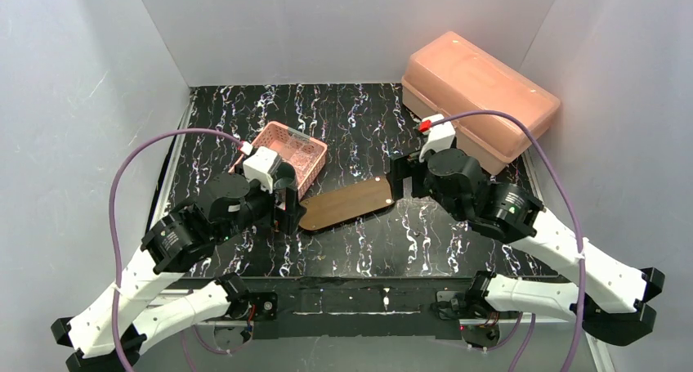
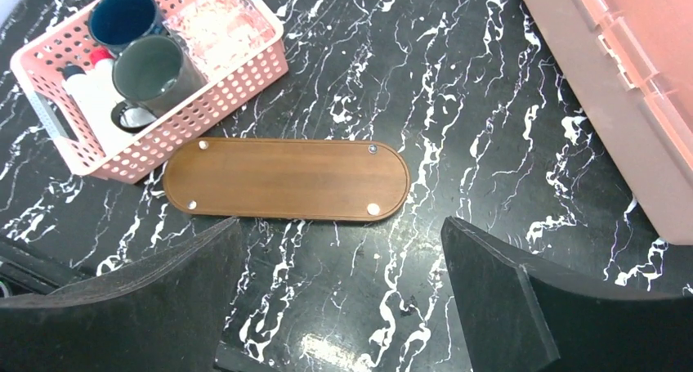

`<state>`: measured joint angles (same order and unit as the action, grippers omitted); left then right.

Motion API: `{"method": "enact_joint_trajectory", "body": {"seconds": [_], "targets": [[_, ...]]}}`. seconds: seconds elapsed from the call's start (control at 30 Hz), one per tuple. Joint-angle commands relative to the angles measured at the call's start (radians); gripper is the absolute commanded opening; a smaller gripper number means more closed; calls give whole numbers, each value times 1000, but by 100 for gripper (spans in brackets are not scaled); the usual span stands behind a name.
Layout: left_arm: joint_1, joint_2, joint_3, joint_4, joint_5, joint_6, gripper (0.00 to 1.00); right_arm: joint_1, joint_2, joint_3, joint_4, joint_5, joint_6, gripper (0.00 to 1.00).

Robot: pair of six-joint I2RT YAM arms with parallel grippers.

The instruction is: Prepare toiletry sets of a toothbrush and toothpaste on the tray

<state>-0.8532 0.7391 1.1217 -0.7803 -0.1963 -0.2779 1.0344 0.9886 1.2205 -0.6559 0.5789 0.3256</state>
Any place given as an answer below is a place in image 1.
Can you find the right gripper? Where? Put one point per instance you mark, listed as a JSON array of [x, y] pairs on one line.
[[404, 173]]

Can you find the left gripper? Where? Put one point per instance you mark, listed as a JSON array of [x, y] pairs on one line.
[[289, 208]]

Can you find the brown wooden oval tray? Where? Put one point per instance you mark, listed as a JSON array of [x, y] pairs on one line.
[[346, 203]]

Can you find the pink plastic basket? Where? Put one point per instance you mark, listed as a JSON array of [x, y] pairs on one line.
[[276, 147]]

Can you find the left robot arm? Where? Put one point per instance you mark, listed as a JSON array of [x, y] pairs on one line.
[[121, 325]]

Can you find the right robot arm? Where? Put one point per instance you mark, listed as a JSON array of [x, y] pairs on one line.
[[608, 299]]

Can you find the clear packaged toothbrushes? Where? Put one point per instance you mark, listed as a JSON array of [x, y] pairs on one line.
[[299, 152]]

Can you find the large pink lidded box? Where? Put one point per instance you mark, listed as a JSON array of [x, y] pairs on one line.
[[452, 76]]

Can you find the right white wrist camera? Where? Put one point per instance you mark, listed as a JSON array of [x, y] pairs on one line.
[[439, 135]]

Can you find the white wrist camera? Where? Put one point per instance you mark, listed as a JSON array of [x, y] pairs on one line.
[[439, 135], [262, 166]]

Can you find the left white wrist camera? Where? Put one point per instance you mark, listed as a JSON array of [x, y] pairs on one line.
[[262, 166]]

